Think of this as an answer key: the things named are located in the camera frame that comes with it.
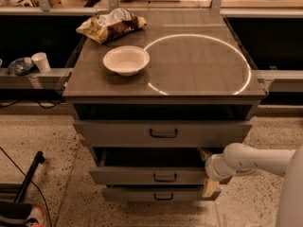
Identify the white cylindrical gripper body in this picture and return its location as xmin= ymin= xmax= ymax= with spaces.
xmin=205 ymin=154 xmax=230 ymax=181

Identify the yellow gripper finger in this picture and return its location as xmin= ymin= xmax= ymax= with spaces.
xmin=203 ymin=178 xmax=220 ymax=198
xmin=197 ymin=148 xmax=212 ymax=161

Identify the grey drawer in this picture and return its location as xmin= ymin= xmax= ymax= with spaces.
xmin=74 ymin=120 xmax=252 ymax=148
xmin=102 ymin=185 xmax=221 ymax=201
xmin=89 ymin=148 xmax=205 ymax=185

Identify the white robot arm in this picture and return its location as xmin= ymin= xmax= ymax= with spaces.
xmin=198 ymin=143 xmax=303 ymax=227

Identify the grey drawer cabinet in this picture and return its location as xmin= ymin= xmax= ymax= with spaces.
xmin=62 ymin=9 xmax=267 ymax=187

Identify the grey bottom drawer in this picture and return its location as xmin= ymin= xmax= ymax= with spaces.
xmin=102 ymin=185 xmax=221 ymax=201

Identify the grey top drawer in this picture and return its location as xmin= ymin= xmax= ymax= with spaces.
xmin=74 ymin=120 xmax=252 ymax=148

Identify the white bowl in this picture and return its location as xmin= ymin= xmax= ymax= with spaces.
xmin=103 ymin=45 xmax=150 ymax=77

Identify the crumpled chip bag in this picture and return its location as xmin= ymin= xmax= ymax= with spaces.
xmin=76 ymin=8 xmax=147 ymax=44

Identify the shoe with orange toe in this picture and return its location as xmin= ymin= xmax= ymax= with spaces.
xmin=0 ymin=200 xmax=47 ymax=227

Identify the white paper cup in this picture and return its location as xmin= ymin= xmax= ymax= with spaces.
xmin=31 ymin=52 xmax=50 ymax=73

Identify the black pole stand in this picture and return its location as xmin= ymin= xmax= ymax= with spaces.
xmin=0 ymin=151 xmax=45 ymax=203

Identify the dark small plate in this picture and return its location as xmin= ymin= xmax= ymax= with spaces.
xmin=9 ymin=57 xmax=34 ymax=76

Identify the metal rail shelf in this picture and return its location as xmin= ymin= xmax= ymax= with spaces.
xmin=0 ymin=68 xmax=73 ymax=90

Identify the black floor cable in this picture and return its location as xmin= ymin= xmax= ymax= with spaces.
xmin=0 ymin=147 xmax=53 ymax=227

